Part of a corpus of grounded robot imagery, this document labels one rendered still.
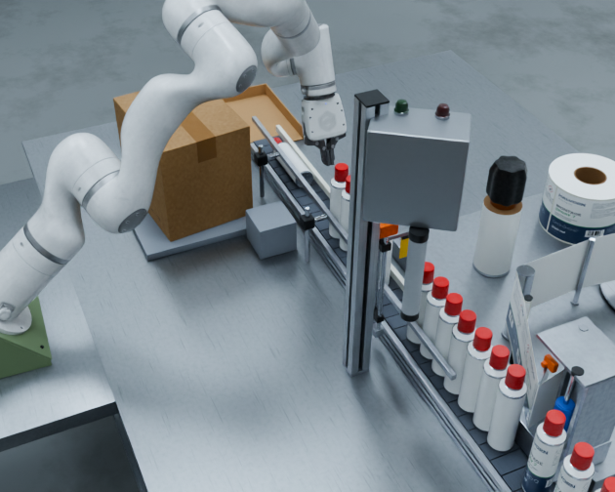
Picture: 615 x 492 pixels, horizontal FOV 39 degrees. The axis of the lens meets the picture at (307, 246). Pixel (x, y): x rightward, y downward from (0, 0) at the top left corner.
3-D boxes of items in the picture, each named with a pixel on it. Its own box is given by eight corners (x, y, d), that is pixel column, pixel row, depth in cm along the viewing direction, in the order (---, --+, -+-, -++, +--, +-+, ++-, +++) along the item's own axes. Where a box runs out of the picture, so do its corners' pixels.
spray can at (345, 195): (363, 250, 213) (367, 182, 200) (345, 255, 211) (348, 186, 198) (353, 237, 216) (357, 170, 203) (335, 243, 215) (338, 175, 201)
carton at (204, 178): (254, 213, 229) (250, 125, 211) (170, 242, 219) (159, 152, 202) (204, 159, 248) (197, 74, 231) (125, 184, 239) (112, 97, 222)
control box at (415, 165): (456, 232, 153) (470, 142, 141) (361, 222, 155) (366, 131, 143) (459, 199, 161) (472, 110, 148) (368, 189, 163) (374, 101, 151)
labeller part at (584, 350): (635, 369, 148) (637, 365, 147) (584, 389, 144) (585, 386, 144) (585, 318, 158) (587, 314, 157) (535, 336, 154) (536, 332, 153)
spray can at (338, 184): (352, 237, 216) (356, 169, 203) (334, 242, 215) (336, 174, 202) (344, 225, 220) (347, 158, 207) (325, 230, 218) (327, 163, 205)
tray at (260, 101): (304, 139, 261) (304, 128, 258) (223, 158, 252) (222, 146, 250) (266, 94, 282) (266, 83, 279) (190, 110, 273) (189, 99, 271)
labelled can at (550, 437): (555, 494, 158) (578, 422, 145) (532, 504, 157) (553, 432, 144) (538, 472, 162) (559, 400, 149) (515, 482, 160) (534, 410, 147)
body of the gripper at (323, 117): (305, 97, 201) (311, 143, 205) (345, 88, 204) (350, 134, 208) (293, 93, 208) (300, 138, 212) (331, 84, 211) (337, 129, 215)
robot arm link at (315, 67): (294, 87, 203) (332, 83, 201) (285, 30, 198) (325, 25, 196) (300, 80, 210) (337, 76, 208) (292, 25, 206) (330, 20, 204)
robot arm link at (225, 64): (92, 185, 188) (137, 240, 184) (53, 189, 177) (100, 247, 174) (226, 6, 167) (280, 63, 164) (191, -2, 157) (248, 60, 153)
